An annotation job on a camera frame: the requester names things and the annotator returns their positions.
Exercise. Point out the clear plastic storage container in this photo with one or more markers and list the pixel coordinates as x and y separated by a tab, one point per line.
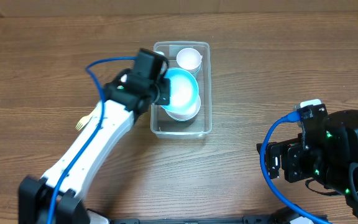
164	126

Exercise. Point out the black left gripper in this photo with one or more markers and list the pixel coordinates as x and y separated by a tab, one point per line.
161	94

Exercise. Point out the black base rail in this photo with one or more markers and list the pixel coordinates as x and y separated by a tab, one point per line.
277	217

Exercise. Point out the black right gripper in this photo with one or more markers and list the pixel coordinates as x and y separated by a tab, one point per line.
288	150

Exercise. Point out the blue plastic bowl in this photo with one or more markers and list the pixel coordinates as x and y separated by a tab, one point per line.
184	90

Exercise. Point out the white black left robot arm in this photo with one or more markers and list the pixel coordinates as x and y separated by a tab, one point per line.
59	195

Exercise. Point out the white plastic bowl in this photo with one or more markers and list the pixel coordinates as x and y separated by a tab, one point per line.
188	114

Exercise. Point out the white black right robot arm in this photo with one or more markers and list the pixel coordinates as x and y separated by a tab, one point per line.
310	144

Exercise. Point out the yellow plastic fork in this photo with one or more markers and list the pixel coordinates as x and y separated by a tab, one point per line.
84	121

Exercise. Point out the pink plastic cup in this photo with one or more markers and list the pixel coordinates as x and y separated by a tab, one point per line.
190	60

